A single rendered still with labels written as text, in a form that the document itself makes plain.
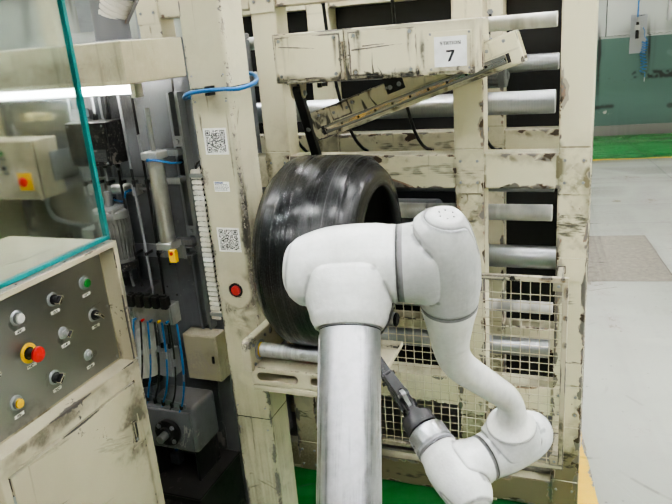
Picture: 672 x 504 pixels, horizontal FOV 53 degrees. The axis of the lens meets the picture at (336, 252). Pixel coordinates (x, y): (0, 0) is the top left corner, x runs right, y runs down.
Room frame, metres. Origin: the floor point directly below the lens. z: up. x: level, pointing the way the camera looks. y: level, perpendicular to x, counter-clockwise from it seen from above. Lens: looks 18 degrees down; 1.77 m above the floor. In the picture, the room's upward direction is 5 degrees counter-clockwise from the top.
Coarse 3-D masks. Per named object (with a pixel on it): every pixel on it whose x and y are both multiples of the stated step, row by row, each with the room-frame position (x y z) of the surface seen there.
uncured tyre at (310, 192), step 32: (320, 160) 1.82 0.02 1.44; (352, 160) 1.79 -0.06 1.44; (288, 192) 1.71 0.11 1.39; (320, 192) 1.68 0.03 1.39; (352, 192) 1.68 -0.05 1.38; (384, 192) 1.93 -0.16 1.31; (256, 224) 1.71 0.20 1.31; (288, 224) 1.65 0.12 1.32; (320, 224) 1.61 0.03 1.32; (256, 256) 1.66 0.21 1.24; (256, 288) 1.67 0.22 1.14; (288, 320) 1.63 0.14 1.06
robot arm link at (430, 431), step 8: (424, 424) 1.27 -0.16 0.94; (432, 424) 1.27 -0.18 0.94; (440, 424) 1.28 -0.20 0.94; (416, 432) 1.27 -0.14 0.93; (424, 432) 1.26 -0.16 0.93; (432, 432) 1.25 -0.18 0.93; (440, 432) 1.25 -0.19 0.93; (448, 432) 1.26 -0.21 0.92; (416, 440) 1.26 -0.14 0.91; (424, 440) 1.24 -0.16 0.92; (432, 440) 1.23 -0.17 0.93; (416, 448) 1.25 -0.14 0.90; (424, 448) 1.23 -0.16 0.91
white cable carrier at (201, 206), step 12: (192, 180) 1.94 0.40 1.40; (204, 192) 1.93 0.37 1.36; (204, 204) 1.93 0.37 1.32; (204, 216) 1.93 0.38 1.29; (204, 228) 1.93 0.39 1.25; (204, 240) 1.93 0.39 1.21; (204, 252) 1.94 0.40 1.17; (204, 264) 1.94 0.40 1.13; (216, 276) 1.95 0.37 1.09; (216, 288) 1.93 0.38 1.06; (216, 300) 1.93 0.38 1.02; (216, 312) 1.93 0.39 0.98
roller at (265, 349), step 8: (264, 344) 1.79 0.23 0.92; (272, 344) 1.78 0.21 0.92; (280, 344) 1.78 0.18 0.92; (288, 344) 1.77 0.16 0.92; (264, 352) 1.77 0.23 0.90; (272, 352) 1.76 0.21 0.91; (280, 352) 1.76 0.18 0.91; (288, 352) 1.75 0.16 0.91; (296, 352) 1.74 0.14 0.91; (304, 352) 1.73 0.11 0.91; (312, 352) 1.72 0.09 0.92; (296, 360) 1.74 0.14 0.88; (304, 360) 1.73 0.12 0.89; (312, 360) 1.72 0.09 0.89
